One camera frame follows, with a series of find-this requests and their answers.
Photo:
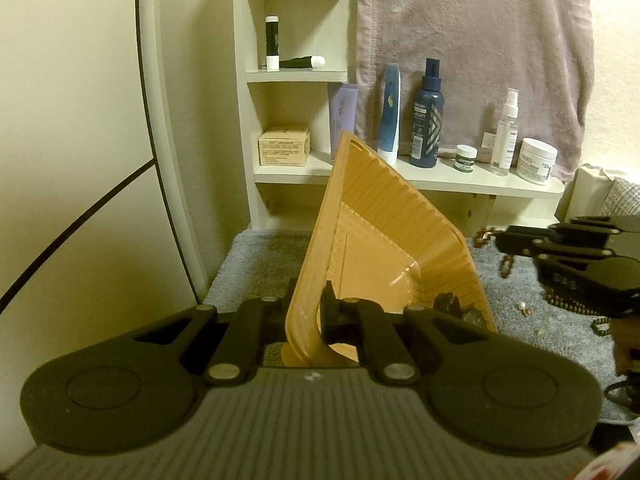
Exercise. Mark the dark blue spray bottle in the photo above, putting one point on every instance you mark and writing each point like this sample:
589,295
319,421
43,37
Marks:
426,130

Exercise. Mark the pearl earring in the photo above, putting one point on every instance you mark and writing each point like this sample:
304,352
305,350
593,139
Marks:
523,307

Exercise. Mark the small green jar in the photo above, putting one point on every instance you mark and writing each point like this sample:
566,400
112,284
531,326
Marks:
465,160

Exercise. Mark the purple cosmetic tube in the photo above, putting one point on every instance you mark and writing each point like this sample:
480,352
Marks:
342,115

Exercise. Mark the person's right hand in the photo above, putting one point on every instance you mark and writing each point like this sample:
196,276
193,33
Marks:
627,345

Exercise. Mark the black hair clip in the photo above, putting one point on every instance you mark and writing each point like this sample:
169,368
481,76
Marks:
472,317
447,305

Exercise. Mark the white and blue tube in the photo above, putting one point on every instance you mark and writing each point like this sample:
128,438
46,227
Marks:
390,120

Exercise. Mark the clear spray bottle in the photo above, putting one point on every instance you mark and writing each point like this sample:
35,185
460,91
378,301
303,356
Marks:
504,145

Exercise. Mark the white red printed cloth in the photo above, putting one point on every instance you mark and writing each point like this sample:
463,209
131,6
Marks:
615,462

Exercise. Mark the white cream jar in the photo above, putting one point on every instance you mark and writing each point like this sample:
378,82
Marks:
536,162

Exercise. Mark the black white-capped tube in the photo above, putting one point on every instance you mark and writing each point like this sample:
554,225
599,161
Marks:
300,62

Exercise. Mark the black white-capped lip balm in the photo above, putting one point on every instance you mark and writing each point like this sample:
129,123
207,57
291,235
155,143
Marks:
271,40

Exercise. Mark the cream wooden shelf unit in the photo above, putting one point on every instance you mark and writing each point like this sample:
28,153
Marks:
280,172

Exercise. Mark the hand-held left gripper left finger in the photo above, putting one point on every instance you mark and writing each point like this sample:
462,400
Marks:
282,320

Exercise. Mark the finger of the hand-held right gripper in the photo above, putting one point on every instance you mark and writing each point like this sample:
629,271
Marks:
575,227
560,250

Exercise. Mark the mauve fleece towel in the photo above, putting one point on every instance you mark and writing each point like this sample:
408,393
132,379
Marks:
475,35

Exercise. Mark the orange plastic basket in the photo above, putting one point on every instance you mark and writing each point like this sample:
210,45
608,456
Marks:
380,240

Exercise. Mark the grey woven cushion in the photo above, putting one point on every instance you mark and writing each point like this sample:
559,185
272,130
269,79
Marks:
622,197

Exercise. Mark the small white carton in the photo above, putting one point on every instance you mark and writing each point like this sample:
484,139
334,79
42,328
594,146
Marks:
488,140

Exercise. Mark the grey fluffy mat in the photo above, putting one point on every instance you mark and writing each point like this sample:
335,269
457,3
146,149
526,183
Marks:
260,260

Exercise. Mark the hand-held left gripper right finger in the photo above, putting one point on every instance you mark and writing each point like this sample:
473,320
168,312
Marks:
332,317

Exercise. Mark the small cardboard box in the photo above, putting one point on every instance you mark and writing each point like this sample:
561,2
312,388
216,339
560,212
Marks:
282,147

